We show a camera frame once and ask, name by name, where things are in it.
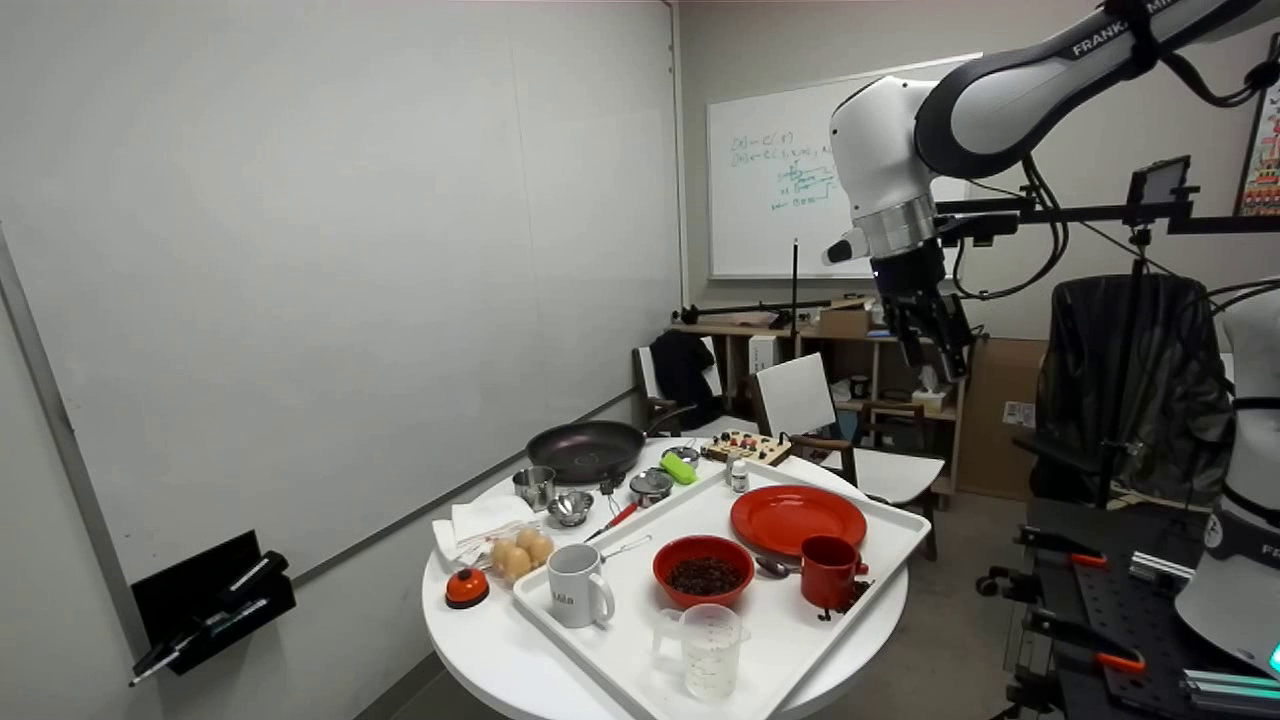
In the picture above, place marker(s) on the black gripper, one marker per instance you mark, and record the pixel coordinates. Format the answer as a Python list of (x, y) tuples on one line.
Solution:
[(916, 286)]

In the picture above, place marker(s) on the red mug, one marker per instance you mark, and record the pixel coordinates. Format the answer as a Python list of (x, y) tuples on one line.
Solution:
[(827, 575)]

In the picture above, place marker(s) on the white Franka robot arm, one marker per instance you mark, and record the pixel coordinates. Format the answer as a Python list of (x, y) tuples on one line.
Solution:
[(1003, 104)]

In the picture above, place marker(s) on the red bowl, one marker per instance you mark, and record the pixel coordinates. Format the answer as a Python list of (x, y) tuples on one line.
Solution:
[(672, 587)]

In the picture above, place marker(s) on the small steel bowl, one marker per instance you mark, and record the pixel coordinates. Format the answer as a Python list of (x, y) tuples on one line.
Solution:
[(571, 505)]

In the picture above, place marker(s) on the white mug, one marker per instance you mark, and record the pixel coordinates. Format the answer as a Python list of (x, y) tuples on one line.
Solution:
[(575, 587)]

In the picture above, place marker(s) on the tissue box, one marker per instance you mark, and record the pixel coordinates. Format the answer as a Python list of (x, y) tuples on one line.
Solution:
[(930, 396)]

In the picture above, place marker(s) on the large cardboard box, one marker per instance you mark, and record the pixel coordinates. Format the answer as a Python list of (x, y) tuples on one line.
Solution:
[(993, 425)]

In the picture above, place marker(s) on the wooden shelf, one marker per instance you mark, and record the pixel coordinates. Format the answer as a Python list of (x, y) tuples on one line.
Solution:
[(855, 343)]

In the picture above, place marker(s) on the small cardboard box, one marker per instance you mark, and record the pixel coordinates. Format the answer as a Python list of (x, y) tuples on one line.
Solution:
[(842, 320)]

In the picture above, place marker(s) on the white chair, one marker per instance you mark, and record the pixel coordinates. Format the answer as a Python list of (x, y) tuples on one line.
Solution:
[(798, 392)]

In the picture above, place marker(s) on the black tripod pole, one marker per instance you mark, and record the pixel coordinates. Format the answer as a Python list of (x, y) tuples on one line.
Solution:
[(795, 286)]

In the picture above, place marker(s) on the black office chair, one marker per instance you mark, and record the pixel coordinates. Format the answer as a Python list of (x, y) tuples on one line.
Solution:
[(1133, 386)]

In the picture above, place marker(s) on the wooden puzzle board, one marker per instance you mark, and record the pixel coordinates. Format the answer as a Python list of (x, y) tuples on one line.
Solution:
[(744, 444)]

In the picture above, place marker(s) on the whiteboard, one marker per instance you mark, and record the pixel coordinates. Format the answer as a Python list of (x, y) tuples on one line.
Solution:
[(761, 225)]

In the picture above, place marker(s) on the red plate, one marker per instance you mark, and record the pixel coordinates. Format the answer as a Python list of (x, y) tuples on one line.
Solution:
[(795, 522)]

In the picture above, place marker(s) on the small white capped bottle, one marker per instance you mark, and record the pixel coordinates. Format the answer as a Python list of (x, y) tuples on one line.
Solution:
[(737, 478)]

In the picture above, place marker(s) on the black jacket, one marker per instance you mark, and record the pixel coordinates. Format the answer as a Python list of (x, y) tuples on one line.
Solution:
[(687, 373)]

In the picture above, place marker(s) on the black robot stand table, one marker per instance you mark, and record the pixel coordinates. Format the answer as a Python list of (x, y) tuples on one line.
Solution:
[(1133, 613)]

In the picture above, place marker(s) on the white plastic tray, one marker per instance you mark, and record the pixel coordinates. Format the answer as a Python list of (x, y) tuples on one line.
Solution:
[(784, 640)]

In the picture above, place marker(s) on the black frying pan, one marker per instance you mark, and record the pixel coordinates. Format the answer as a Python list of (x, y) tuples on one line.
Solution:
[(586, 453)]

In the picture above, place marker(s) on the clear measuring cup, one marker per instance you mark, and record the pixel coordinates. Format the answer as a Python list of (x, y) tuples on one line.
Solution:
[(708, 655)]

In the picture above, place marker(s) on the steel cup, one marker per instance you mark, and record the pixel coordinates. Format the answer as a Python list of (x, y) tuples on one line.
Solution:
[(532, 481)]

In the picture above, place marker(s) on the bag of round rolls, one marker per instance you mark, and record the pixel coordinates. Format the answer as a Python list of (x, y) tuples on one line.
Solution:
[(517, 555)]

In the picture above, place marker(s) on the white napkin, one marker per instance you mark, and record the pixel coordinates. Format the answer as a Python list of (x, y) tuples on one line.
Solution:
[(480, 519)]

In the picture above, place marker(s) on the orange call bell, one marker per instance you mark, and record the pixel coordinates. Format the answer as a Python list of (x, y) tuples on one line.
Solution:
[(464, 587)]

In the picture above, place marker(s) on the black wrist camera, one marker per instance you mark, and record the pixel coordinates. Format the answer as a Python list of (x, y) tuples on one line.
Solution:
[(838, 251)]

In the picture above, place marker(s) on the black camera boom stand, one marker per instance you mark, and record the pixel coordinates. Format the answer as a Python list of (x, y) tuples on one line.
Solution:
[(1106, 210)]

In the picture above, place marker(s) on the framed wall poster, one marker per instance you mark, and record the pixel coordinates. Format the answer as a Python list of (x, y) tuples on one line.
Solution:
[(1265, 147)]

